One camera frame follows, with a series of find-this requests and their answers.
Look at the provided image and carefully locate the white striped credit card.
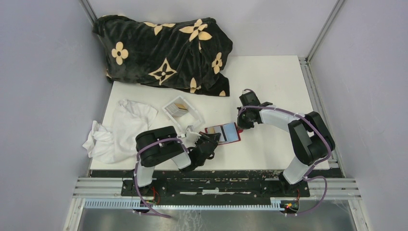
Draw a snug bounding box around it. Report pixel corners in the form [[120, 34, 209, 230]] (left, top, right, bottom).
[[212, 126, 227, 142]]

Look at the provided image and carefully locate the red leather card holder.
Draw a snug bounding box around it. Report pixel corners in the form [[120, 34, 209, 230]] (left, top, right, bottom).
[[204, 122, 241, 145]]

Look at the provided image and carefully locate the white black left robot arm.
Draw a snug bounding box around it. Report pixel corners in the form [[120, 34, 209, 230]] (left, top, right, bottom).
[[133, 126, 222, 196]]

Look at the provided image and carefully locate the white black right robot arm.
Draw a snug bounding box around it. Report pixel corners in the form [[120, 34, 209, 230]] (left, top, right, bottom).
[[237, 91, 335, 196]]

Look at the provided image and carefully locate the white plastic card box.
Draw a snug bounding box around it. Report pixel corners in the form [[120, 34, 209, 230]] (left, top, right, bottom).
[[161, 95, 205, 132]]

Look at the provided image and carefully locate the stack of cards in box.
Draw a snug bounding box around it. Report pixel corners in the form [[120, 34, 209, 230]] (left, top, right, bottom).
[[165, 103, 189, 117]]

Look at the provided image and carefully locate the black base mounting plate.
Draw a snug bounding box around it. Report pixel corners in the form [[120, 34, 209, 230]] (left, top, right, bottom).
[[121, 170, 310, 205]]

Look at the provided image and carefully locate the black floral blanket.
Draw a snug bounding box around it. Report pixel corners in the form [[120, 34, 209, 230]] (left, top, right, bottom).
[[92, 15, 233, 97]]

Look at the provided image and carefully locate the white crumpled cloth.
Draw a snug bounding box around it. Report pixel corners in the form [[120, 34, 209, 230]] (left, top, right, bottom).
[[82, 99, 158, 164]]

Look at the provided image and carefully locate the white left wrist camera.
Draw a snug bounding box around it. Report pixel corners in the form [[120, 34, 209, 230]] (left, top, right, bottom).
[[179, 126, 201, 143]]

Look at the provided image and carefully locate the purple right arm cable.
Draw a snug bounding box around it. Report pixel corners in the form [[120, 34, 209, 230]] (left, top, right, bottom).
[[237, 89, 333, 218]]

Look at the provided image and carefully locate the white slotted cable duct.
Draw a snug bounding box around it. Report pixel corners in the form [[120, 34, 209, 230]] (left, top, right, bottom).
[[83, 197, 283, 211]]

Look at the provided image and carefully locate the aluminium frame rail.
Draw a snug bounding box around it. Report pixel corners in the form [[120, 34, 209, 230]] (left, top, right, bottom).
[[299, 0, 362, 201]]

